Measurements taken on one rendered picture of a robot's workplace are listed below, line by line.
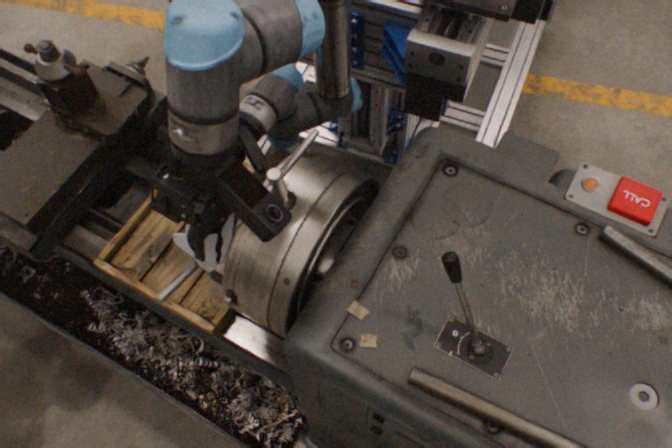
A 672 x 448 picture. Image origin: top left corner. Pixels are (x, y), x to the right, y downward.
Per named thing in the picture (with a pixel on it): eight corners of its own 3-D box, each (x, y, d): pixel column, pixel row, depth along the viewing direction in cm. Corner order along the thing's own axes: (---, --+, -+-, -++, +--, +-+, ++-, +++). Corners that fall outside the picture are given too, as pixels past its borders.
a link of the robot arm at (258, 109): (278, 128, 128) (273, 102, 121) (265, 145, 126) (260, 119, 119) (247, 114, 130) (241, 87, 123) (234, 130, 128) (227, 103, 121)
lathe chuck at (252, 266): (364, 217, 130) (359, 133, 101) (283, 350, 120) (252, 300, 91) (326, 198, 132) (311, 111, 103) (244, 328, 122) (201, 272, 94)
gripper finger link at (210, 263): (182, 253, 87) (181, 204, 81) (218, 273, 85) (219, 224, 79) (167, 267, 85) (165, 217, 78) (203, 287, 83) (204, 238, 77)
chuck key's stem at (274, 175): (284, 199, 101) (272, 164, 90) (296, 206, 100) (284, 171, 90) (276, 210, 100) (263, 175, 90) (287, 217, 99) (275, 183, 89)
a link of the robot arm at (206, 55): (267, 11, 62) (200, 35, 57) (260, 106, 70) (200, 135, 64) (212, -20, 65) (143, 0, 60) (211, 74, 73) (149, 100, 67)
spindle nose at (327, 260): (380, 242, 122) (379, 192, 103) (325, 336, 115) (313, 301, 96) (366, 235, 123) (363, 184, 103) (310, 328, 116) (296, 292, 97)
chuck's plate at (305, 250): (379, 224, 129) (378, 142, 100) (299, 359, 119) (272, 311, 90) (364, 217, 130) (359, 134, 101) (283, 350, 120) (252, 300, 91)
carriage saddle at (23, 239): (176, 112, 153) (170, 95, 148) (42, 265, 135) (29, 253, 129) (80, 65, 161) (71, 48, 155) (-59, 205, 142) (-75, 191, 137)
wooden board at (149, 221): (310, 202, 140) (309, 192, 137) (216, 338, 126) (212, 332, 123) (200, 147, 148) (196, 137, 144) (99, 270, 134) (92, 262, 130)
